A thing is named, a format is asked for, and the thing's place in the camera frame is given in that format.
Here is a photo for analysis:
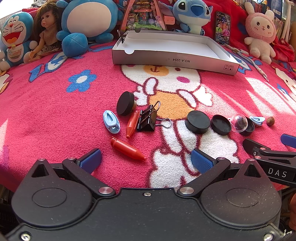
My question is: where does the brown haired doll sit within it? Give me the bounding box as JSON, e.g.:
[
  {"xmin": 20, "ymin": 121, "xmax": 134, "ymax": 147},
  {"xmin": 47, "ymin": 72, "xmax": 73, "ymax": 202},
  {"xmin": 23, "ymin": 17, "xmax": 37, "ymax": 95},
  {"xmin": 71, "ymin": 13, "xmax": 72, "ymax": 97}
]
[{"xmin": 29, "ymin": 1, "xmax": 62, "ymax": 62}]

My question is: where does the pink red cartoon blanket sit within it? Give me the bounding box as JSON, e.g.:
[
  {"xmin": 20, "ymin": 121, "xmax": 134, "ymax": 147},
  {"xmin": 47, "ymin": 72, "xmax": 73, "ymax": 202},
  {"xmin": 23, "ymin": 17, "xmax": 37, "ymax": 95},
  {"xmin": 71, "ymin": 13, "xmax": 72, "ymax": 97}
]
[{"xmin": 1, "ymin": 43, "xmax": 295, "ymax": 190}]

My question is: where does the clear plastic dome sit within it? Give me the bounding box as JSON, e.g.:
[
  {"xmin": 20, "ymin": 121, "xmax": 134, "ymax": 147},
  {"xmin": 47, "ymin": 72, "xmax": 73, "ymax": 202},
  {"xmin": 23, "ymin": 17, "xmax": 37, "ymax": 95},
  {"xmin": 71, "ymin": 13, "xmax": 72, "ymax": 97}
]
[{"xmin": 228, "ymin": 114, "xmax": 248, "ymax": 133}]

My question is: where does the blue Stitch plush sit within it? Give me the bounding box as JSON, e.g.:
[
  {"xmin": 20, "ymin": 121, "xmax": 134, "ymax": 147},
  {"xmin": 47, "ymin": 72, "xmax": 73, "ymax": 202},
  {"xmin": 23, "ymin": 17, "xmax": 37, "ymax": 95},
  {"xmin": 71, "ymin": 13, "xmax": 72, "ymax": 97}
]
[{"xmin": 159, "ymin": 0, "xmax": 213, "ymax": 36}]

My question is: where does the pink bunny plush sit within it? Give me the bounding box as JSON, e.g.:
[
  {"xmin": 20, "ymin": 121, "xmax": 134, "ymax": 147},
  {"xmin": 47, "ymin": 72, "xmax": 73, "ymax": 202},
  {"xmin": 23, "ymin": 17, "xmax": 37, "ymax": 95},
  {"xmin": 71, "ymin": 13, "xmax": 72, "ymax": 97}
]
[{"xmin": 244, "ymin": 2, "xmax": 276, "ymax": 65}]

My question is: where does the Doraemon plush toy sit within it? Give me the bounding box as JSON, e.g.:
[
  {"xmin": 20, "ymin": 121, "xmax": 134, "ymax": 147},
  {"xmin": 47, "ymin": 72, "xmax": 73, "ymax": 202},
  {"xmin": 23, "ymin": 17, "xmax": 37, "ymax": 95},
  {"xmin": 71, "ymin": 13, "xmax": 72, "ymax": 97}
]
[{"xmin": 1, "ymin": 12, "xmax": 38, "ymax": 71}]

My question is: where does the black round lid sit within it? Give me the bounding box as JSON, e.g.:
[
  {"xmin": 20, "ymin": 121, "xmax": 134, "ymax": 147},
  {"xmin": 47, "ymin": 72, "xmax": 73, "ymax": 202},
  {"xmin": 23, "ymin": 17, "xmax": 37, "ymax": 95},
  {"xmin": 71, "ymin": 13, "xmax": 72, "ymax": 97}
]
[
  {"xmin": 240, "ymin": 118, "xmax": 255, "ymax": 136},
  {"xmin": 210, "ymin": 114, "xmax": 231, "ymax": 136}
]

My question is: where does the blue round mouse plush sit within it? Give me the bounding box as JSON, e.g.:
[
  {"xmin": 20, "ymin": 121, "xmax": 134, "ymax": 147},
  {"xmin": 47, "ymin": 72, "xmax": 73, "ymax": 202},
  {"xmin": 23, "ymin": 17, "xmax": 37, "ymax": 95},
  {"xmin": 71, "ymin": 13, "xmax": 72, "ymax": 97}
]
[{"xmin": 56, "ymin": 0, "xmax": 123, "ymax": 58}]

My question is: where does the white cardboard box tray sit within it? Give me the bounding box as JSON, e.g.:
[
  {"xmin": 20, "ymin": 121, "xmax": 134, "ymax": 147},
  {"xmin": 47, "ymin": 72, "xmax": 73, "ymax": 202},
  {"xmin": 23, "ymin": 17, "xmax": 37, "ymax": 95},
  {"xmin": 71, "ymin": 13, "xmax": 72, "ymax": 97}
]
[{"xmin": 112, "ymin": 30, "xmax": 239, "ymax": 75}]

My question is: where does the large black binder clip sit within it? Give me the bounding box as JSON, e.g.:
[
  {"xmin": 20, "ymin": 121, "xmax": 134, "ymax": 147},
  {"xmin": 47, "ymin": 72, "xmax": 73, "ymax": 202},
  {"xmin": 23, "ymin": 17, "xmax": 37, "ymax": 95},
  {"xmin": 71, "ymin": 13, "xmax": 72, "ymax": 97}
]
[{"xmin": 137, "ymin": 100, "xmax": 172, "ymax": 132}]

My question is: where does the brown acorn nut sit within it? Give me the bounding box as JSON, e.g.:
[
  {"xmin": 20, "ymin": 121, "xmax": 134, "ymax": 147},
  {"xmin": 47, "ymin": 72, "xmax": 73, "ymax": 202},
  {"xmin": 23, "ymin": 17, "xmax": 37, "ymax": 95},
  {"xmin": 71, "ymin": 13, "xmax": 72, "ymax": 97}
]
[{"xmin": 266, "ymin": 116, "xmax": 275, "ymax": 126}]

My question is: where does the red crayon cap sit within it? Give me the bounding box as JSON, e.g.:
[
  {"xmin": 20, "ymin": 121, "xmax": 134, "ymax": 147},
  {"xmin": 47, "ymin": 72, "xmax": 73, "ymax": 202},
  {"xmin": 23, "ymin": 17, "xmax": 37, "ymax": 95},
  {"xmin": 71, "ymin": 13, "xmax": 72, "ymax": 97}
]
[
  {"xmin": 126, "ymin": 110, "xmax": 140, "ymax": 138},
  {"xmin": 110, "ymin": 137, "xmax": 146, "ymax": 161}
]

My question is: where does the smartphone with lit screen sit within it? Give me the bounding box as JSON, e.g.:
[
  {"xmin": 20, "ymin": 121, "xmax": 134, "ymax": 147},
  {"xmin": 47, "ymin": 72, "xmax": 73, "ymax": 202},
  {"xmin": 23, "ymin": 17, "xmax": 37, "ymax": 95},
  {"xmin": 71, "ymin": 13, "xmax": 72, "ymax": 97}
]
[{"xmin": 214, "ymin": 11, "xmax": 231, "ymax": 45}]

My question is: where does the pink triangular toy house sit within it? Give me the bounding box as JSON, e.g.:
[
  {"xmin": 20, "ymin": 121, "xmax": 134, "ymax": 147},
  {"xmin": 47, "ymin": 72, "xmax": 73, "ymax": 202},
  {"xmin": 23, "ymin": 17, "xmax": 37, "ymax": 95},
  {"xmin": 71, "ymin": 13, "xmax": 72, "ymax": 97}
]
[{"xmin": 120, "ymin": 0, "xmax": 167, "ymax": 34}]

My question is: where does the grey phone lanyard strap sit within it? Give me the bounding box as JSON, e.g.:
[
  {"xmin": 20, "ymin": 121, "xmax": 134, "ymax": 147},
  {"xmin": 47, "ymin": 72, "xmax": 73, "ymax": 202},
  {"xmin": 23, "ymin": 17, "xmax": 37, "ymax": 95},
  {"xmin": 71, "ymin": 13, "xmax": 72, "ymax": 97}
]
[{"xmin": 223, "ymin": 44, "xmax": 270, "ymax": 82}]

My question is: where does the light blue hair clip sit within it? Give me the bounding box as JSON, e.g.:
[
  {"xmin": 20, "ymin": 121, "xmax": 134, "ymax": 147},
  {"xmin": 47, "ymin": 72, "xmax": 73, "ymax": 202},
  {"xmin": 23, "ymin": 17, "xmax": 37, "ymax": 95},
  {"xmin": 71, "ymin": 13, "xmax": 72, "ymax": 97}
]
[
  {"xmin": 249, "ymin": 116, "xmax": 265, "ymax": 126},
  {"xmin": 103, "ymin": 110, "xmax": 120, "ymax": 134}
]

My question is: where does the black round puck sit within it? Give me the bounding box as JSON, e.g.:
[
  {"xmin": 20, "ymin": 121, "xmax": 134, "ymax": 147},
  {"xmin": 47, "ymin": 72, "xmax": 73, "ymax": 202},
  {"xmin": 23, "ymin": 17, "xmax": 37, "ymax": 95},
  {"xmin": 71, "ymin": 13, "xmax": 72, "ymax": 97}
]
[
  {"xmin": 185, "ymin": 110, "xmax": 210, "ymax": 135},
  {"xmin": 116, "ymin": 91, "xmax": 137, "ymax": 116}
]

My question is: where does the small black binder clip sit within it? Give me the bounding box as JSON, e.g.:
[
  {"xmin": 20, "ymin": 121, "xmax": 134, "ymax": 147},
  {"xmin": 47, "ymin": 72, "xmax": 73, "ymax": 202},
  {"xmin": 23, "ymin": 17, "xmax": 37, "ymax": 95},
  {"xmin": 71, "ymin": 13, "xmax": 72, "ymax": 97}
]
[{"xmin": 117, "ymin": 30, "xmax": 129, "ymax": 44}]

